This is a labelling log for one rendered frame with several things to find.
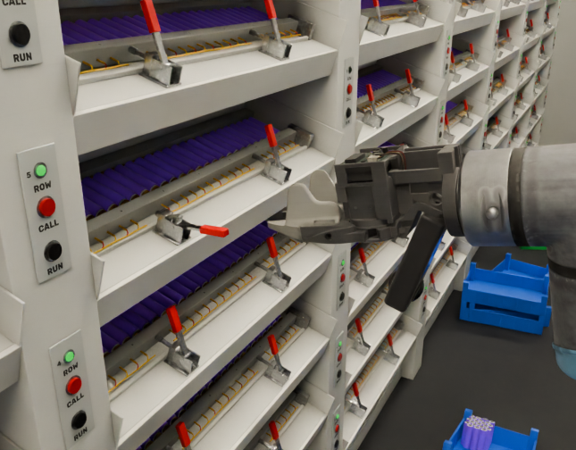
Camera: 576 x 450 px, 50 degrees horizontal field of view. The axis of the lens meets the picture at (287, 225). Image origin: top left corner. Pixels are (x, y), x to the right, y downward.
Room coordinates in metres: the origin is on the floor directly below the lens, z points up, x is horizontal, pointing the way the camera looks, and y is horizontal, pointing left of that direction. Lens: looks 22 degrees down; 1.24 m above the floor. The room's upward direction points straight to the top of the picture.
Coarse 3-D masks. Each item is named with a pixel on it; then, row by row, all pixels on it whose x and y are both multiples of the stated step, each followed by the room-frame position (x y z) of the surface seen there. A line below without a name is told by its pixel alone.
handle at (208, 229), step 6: (180, 216) 0.71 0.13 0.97; (180, 222) 0.71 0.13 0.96; (186, 228) 0.70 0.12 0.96; (192, 228) 0.70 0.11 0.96; (198, 228) 0.69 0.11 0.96; (204, 228) 0.69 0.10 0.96; (210, 228) 0.69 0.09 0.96; (216, 228) 0.69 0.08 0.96; (222, 228) 0.69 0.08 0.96; (210, 234) 0.68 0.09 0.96; (216, 234) 0.68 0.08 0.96; (222, 234) 0.67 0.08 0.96; (228, 234) 0.68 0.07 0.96
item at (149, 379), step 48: (240, 240) 1.04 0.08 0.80; (288, 240) 1.09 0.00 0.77; (192, 288) 0.86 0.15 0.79; (240, 288) 0.90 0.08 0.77; (288, 288) 0.95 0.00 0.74; (144, 336) 0.72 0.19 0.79; (192, 336) 0.78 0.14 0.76; (240, 336) 0.80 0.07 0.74; (144, 384) 0.67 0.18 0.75; (192, 384) 0.70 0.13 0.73; (144, 432) 0.62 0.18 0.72
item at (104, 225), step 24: (264, 144) 1.01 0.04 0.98; (288, 144) 1.10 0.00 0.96; (216, 168) 0.88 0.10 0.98; (240, 168) 0.94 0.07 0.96; (168, 192) 0.77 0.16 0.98; (192, 192) 0.81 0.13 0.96; (96, 216) 0.68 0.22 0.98; (120, 216) 0.69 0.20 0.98; (144, 216) 0.73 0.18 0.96; (96, 240) 0.66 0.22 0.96
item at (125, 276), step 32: (320, 128) 1.11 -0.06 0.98; (288, 160) 1.03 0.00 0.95; (320, 160) 1.07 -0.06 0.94; (224, 192) 0.86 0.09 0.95; (256, 192) 0.89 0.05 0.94; (224, 224) 0.78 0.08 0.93; (256, 224) 0.87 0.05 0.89; (96, 256) 0.56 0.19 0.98; (128, 256) 0.65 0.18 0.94; (160, 256) 0.67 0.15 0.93; (192, 256) 0.72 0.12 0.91; (96, 288) 0.56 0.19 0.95; (128, 288) 0.61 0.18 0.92
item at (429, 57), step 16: (448, 0) 1.73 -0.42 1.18; (448, 16) 1.75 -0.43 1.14; (416, 48) 1.75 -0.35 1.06; (432, 48) 1.73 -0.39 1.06; (416, 64) 1.75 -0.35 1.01; (432, 64) 1.73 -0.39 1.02; (448, 64) 1.79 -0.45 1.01; (432, 112) 1.72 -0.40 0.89; (416, 128) 1.74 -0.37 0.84; (432, 128) 1.72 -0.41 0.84; (432, 144) 1.72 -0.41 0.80; (416, 304) 1.72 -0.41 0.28; (416, 320) 1.72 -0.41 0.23; (416, 352) 1.73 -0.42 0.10; (416, 368) 1.75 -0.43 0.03
